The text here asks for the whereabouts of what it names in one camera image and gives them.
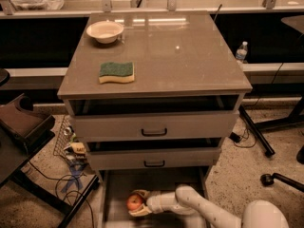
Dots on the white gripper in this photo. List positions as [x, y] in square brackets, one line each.
[154, 202]

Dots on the red apple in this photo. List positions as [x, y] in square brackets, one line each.
[133, 202]

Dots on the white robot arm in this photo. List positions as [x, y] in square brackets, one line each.
[185, 200]

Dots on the open bottom drawer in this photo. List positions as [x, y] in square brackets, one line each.
[118, 184]

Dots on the middle grey drawer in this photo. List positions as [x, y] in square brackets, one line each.
[159, 158]

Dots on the grey drawer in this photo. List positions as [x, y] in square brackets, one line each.
[167, 126]
[159, 158]

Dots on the top grey drawer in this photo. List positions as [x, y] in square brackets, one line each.
[167, 126]

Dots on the grey drawer cabinet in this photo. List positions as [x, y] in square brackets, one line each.
[181, 65]

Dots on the black chair caster leg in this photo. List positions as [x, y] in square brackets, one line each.
[269, 179]

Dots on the green yellow sponge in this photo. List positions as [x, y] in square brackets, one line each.
[112, 72]

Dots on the black metal stand leg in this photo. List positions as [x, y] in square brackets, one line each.
[269, 151]

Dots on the dark brown side table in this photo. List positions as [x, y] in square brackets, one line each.
[23, 133]

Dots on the white bowl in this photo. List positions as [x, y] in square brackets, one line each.
[105, 32]

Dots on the clear plastic water bottle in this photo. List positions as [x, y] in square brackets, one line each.
[242, 52]

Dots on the wire mesh rack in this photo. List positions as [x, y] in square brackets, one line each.
[63, 137]

